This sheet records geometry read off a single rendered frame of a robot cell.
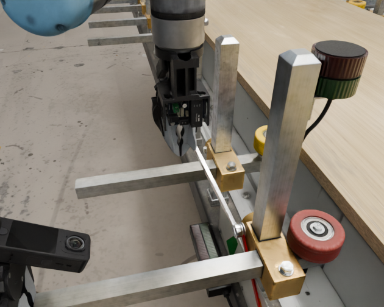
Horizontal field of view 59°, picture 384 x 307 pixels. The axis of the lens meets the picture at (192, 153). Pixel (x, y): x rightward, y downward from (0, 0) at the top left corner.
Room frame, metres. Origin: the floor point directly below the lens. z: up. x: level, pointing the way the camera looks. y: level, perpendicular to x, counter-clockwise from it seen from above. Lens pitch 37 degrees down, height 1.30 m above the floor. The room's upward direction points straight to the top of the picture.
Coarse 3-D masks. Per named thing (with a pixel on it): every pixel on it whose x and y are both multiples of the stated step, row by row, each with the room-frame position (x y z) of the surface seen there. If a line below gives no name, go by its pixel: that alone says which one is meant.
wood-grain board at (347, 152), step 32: (224, 0) 1.82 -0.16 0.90; (256, 0) 1.82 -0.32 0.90; (288, 0) 1.82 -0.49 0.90; (320, 0) 1.82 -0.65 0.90; (224, 32) 1.30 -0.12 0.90; (256, 32) 1.30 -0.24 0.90; (288, 32) 1.30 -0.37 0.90; (320, 32) 1.30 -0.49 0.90; (352, 32) 1.30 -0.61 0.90; (256, 64) 0.99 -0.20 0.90; (256, 96) 0.79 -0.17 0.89; (352, 96) 0.77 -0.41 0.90; (320, 128) 0.62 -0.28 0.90; (352, 128) 0.62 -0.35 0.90; (320, 160) 0.51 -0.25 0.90; (352, 160) 0.51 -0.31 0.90; (352, 192) 0.42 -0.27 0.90; (352, 224) 0.37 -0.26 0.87
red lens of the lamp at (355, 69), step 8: (312, 48) 0.38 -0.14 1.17; (320, 56) 0.36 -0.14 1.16; (328, 56) 0.35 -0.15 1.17; (328, 64) 0.35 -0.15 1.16; (336, 64) 0.34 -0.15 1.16; (344, 64) 0.34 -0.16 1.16; (352, 64) 0.34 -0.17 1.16; (360, 64) 0.35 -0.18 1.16; (320, 72) 0.35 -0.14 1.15; (328, 72) 0.35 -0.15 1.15; (336, 72) 0.34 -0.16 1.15; (344, 72) 0.34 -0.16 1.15; (352, 72) 0.34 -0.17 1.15; (360, 72) 0.35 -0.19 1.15
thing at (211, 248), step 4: (200, 224) 0.52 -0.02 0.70; (204, 224) 0.52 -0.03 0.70; (204, 228) 0.51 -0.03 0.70; (208, 228) 0.51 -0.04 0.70; (204, 232) 0.50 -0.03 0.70; (208, 232) 0.50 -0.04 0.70; (204, 236) 0.49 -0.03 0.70; (208, 236) 0.49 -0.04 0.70; (204, 240) 0.48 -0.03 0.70; (208, 240) 0.48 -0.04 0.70; (212, 240) 0.48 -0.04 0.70; (208, 244) 0.47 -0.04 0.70; (212, 244) 0.47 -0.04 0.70; (208, 248) 0.46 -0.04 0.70; (212, 248) 0.46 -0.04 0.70; (208, 252) 0.45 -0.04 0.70; (212, 252) 0.44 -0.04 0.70; (216, 252) 0.44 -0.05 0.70; (212, 256) 0.43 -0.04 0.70; (216, 256) 0.43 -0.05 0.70
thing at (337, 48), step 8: (328, 40) 0.40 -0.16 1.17; (336, 40) 0.40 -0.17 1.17; (320, 48) 0.37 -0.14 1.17; (328, 48) 0.37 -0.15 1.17; (336, 48) 0.37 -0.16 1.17; (344, 48) 0.37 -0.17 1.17; (352, 48) 0.37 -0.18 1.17; (360, 48) 0.37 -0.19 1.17; (336, 56) 0.35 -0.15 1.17; (344, 56) 0.35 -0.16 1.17; (352, 56) 0.35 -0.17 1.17; (360, 56) 0.35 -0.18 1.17; (312, 104) 0.35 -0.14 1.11; (328, 104) 0.37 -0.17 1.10; (320, 120) 0.37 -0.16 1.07; (312, 128) 0.37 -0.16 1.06; (304, 136) 0.37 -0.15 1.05
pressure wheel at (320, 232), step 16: (304, 224) 0.35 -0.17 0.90; (320, 224) 0.34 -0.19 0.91; (336, 224) 0.34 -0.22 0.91; (288, 240) 0.33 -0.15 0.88; (304, 240) 0.31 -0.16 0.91; (320, 240) 0.32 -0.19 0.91; (336, 240) 0.31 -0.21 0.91; (304, 256) 0.30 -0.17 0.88; (320, 256) 0.30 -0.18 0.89; (336, 256) 0.31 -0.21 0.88; (304, 272) 0.33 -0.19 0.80
